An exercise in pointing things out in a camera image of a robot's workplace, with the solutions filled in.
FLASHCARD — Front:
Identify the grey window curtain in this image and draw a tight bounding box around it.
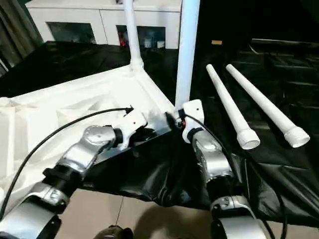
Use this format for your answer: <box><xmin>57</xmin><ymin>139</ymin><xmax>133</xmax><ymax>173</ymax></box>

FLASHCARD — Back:
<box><xmin>0</xmin><ymin>0</ymin><xmax>44</xmax><ymax>73</ymax></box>

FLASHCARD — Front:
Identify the dark robot left foot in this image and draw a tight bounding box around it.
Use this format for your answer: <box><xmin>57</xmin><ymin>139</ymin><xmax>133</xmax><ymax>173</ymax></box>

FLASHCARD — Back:
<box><xmin>94</xmin><ymin>225</ymin><xmax>135</xmax><ymax>239</ymax></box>

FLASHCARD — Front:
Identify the black side table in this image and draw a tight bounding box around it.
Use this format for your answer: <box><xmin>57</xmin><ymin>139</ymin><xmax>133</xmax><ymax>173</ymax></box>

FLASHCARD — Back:
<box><xmin>248</xmin><ymin>38</ymin><xmax>319</xmax><ymax>54</ymax></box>

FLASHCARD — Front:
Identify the white glass-door cabinet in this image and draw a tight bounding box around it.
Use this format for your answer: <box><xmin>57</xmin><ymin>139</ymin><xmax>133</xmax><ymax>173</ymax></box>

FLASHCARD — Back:
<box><xmin>25</xmin><ymin>0</ymin><xmax>183</xmax><ymax>49</ymax></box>

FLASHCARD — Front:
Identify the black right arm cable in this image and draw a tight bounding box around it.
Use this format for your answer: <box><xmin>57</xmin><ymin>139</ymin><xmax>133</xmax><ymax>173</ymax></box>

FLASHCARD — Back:
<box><xmin>183</xmin><ymin>114</ymin><xmax>288</xmax><ymax>239</ymax></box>

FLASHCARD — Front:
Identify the black work mat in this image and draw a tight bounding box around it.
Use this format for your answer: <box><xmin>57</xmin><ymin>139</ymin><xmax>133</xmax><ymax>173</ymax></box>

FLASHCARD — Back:
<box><xmin>0</xmin><ymin>40</ymin><xmax>319</xmax><ymax>230</ymax></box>

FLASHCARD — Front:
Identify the white plastic table leg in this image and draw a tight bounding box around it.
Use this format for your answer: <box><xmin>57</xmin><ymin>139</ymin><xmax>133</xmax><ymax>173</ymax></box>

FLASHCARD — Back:
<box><xmin>174</xmin><ymin>0</ymin><xmax>201</xmax><ymax>113</ymax></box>
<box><xmin>225</xmin><ymin>64</ymin><xmax>311</xmax><ymax>149</ymax></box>
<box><xmin>122</xmin><ymin>0</ymin><xmax>146</xmax><ymax>71</ymax></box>
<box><xmin>205</xmin><ymin>64</ymin><xmax>261</xmax><ymax>150</ymax></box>

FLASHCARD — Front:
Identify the white plastic table top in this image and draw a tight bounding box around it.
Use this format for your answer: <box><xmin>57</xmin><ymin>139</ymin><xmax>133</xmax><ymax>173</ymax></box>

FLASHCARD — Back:
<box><xmin>0</xmin><ymin>60</ymin><xmax>178</xmax><ymax>206</ymax></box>

